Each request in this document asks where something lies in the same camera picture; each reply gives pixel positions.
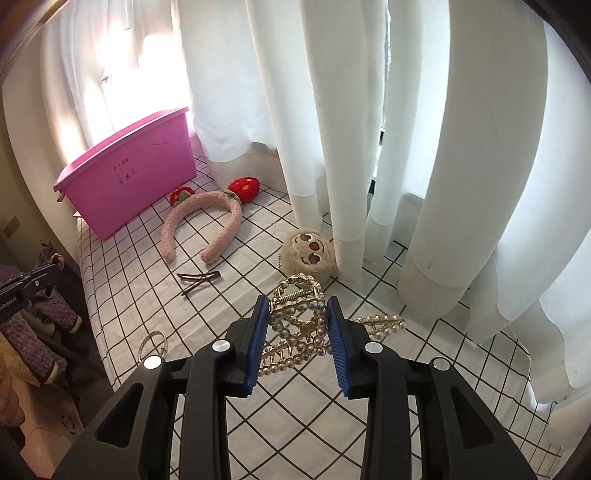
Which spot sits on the beige plush sloth pouch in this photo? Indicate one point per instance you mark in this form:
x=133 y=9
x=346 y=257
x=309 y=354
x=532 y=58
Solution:
x=307 y=256

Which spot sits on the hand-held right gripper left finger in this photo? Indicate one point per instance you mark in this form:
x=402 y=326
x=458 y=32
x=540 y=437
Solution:
x=256 y=346

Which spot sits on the pearl hair claw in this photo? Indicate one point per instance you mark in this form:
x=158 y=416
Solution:
x=295 y=318

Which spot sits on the purple fuzzy cloth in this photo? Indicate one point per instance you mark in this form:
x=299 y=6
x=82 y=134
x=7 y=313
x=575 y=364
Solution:
x=55 y=309

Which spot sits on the pink plastic storage box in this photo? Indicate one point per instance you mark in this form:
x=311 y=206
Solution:
x=124 y=180

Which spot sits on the pearl hair clip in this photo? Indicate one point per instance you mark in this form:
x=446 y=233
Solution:
x=383 y=323

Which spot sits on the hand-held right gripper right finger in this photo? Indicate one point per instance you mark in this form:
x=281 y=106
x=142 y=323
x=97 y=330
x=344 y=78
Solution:
x=339 y=350

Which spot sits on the wall outlet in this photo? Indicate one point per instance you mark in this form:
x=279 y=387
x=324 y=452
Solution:
x=10 y=227

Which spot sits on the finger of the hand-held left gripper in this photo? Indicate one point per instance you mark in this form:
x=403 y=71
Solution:
x=44 y=275

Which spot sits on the pink plastic stool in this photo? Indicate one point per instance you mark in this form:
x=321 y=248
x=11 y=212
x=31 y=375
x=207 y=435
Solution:
x=51 y=424

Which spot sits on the black white checked tablecloth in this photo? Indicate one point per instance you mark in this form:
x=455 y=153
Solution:
x=152 y=304

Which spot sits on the pink fuzzy strawberry headband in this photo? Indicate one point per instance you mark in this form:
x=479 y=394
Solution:
x=231 y=221

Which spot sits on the white curtain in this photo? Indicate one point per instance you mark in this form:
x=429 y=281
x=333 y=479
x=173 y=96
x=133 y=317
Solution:
x=323 y=115

